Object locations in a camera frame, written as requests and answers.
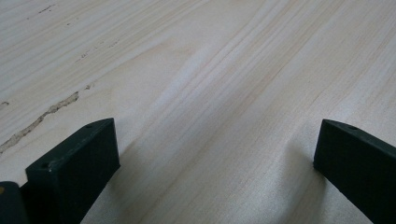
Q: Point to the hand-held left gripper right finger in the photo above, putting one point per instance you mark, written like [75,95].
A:
[358,168]

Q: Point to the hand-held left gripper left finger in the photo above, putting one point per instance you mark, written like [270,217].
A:
[74,168]

